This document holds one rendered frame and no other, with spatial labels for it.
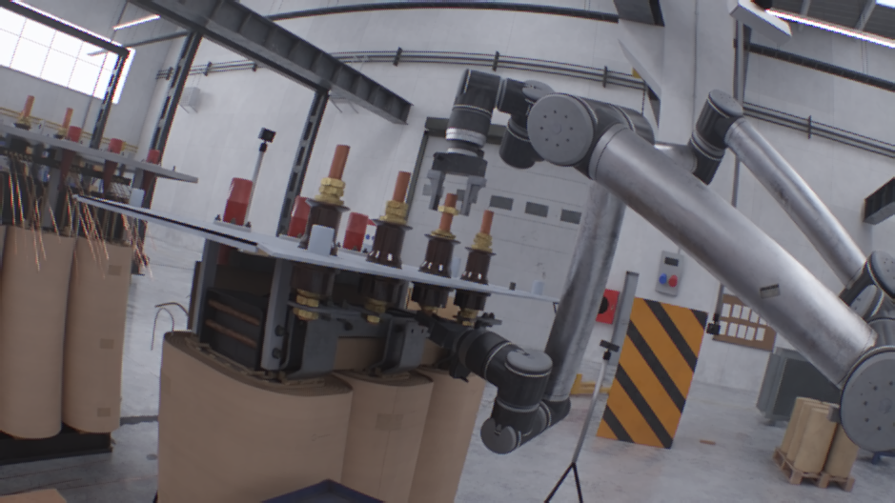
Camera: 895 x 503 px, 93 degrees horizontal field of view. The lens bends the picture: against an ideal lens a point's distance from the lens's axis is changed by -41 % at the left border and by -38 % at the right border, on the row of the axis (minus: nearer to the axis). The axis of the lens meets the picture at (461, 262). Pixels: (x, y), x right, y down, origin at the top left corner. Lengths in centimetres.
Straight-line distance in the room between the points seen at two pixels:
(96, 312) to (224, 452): 162
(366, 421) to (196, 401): 52
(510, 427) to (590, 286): 37
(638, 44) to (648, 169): 618
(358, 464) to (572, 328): 65
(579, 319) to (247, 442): 82
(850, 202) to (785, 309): 1464
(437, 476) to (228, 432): 101
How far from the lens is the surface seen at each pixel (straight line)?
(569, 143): 118
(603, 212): 144
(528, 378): 143
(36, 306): 262
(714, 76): 697
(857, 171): 1598
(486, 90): 171
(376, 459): 167
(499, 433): 152
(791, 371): 963
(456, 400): 204
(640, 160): 115
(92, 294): 279
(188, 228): 104
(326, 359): 137
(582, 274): 148
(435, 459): 208
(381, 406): 163
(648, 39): 732
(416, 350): 174
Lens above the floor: 139
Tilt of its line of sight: 1 degrees up
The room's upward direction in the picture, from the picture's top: 12 degrees clockwise
